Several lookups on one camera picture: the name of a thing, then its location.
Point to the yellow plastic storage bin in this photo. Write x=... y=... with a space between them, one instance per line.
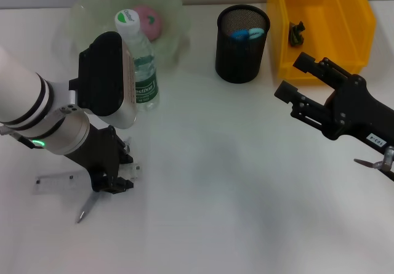
x=320 y=9

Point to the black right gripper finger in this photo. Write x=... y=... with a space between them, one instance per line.
x=320 y=67
x=304 y=107

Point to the black mesh pen cup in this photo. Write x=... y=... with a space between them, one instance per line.
x=241 y=58

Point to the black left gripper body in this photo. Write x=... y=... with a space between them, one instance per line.
x=101 y=154

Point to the green plastic wrapper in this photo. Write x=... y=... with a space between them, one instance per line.
x=297 y=34

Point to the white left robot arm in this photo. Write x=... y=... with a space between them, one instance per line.
x=18 y=89

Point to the green glass fruit plate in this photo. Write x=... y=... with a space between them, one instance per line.
x=92 y=9

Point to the silver white pen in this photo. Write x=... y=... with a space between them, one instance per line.
x=86 y=209

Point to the clear plastic ruler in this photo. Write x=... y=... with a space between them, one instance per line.
x=55 y=183

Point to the blue turquoise scissors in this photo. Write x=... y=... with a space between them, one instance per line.
x=240 y=35

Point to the clear water bottle green label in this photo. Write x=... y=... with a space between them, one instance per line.
x=144 y=52

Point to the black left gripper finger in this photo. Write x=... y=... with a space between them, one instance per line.
x=120 y=186
x=99 y=182

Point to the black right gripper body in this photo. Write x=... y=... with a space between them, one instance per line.
x=354 y=114

